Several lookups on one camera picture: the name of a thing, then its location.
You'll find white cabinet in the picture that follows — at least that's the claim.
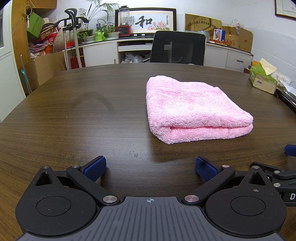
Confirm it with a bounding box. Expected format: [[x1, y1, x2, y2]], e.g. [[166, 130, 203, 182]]
[[79, 35, 253, 72]]

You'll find black mesh office chair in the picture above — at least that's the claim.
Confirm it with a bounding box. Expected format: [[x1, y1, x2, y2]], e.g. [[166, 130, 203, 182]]
[[150, 31, 206, 66]]

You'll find brown cardboard box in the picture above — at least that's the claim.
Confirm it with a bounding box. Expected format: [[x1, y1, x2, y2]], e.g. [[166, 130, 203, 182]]
[[222, 26, 253, 52]]

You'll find small potted plant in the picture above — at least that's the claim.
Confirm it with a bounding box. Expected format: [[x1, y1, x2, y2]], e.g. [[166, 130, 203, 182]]
[[102, 23, 121, 38]]

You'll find red blender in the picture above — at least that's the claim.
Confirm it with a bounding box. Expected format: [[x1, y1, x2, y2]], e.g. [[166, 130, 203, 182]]
[[116, 6, 132, 37]]

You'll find colourful printed box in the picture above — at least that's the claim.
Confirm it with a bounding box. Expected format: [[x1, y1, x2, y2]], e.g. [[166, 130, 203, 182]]
[[213, 28, 226, 42]]

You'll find pile of assorted boxes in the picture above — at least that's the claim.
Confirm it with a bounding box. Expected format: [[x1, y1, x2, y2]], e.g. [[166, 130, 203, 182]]
[[28, 17, 59, 56]]

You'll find clear plastic bag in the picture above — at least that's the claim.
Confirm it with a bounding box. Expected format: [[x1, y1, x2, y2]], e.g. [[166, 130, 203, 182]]
[[121, 52, 151, 64]]

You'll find framed calligraphy picture with flowers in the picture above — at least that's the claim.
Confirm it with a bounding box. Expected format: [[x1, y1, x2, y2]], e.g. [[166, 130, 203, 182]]
[[115, 8, 177, 35]]

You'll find green tissue pack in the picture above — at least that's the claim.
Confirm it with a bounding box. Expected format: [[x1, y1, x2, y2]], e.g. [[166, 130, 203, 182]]
[[249, 58, 278, 94]]

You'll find large cardboard box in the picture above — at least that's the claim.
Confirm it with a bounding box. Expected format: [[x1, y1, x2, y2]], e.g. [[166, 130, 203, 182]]
[[22, 51, 67, 92]]

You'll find wooden cupboard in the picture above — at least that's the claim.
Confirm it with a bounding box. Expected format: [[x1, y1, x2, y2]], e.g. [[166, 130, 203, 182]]
[[10, 0, 57, 61]]

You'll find pink towel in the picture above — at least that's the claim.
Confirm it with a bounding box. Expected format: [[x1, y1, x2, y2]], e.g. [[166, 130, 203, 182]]
[[146, 75, 254, 144]]

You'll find mop with blue clip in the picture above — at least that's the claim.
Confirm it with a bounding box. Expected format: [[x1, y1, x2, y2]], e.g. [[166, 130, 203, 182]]
[[20, 54, 31, 95]]

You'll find white door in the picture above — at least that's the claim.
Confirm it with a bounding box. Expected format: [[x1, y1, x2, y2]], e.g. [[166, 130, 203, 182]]
[[0, 0, 26, 123]]

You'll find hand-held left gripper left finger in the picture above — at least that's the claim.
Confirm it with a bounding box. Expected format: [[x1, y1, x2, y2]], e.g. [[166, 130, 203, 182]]
[[30, 156, 120, 207]]

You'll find black hanger stand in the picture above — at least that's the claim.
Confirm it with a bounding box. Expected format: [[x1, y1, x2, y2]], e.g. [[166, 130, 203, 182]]
[[52, 8, 90, 70]]

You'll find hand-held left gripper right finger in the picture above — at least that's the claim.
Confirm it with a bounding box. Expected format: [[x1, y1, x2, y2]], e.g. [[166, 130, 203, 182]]
[[181, 156, 271, 207]]

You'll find potted palm plant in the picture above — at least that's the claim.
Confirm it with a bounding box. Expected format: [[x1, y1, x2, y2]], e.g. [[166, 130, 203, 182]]
[[77, 2, 120, 42]]

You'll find bag of white pieces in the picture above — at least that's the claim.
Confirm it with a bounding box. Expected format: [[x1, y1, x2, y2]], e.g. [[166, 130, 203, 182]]
[[270, 71, 292, 87]]

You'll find black laptop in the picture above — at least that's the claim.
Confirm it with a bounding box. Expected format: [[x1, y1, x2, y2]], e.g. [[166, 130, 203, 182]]
[[274, 88, 296, 108]]

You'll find gold plaque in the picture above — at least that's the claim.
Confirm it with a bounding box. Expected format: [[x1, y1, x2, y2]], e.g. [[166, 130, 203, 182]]
[[184, 13, 222, 35]]

